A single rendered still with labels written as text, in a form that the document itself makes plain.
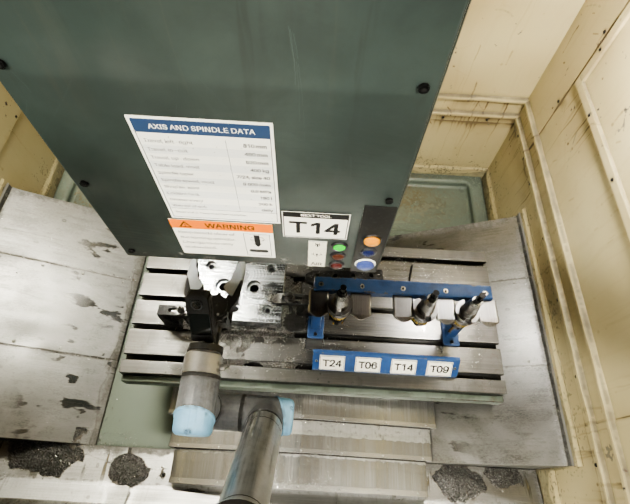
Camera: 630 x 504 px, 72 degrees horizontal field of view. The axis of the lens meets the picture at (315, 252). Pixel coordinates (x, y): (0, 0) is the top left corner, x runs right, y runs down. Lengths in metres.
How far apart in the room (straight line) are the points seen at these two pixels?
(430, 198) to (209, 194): 1.66
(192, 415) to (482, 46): 1.47
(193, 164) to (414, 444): 1.26
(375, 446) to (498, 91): 1.37
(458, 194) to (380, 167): 1.70
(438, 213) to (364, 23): 1.76
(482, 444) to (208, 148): 1.34
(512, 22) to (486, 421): 1.31
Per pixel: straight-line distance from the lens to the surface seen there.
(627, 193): 1.38
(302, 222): 0.64
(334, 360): 1.37
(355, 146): 0.51
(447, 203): 2.17
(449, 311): 1.19
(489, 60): 1.80
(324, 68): 0.44
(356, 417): 1.53
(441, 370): 1.43
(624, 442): 1.41
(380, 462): 1.57
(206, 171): 0.57
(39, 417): 1.80
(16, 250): 1.97
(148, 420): 1.74
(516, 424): 1.63
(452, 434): 1.63
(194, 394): 0.87
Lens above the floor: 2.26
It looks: 61 degrees down
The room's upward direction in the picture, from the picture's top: 3 degrees clockwise
